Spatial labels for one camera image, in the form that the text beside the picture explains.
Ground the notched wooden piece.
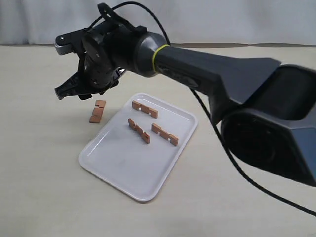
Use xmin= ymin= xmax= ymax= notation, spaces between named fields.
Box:
xmin=89 ymin=100 xmax=106 ymax=123
xmin=128 ymin=118 xmax=150 ymax=144
xmin=132 ymin=100 xmax=158 ymax=119
xmin=151 ymin=123 xmax=179 ymax=146

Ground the white plastic tray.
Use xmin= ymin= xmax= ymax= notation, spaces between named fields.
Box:
xmin=79 ymin=93 xmax=198 ymax=202

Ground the black cable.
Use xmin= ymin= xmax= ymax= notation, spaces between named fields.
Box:
xmin=87 ymin=0 xmax=316 ymax=214

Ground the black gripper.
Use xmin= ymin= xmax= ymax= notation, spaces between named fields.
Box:
xmin=54 ymin=21 xmax=148 ymax=100

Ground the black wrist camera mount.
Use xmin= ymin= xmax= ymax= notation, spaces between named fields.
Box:
xmin=54 ymin=28 xmax=87 ymax=56

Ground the white fabric backdrop curtain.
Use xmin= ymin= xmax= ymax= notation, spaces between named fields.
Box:
xmin=0 ymin=0 xmax=316 ymax=45

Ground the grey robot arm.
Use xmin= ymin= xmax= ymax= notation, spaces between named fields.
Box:
xmin=54 ymin=22 xmax=316 ymax=186

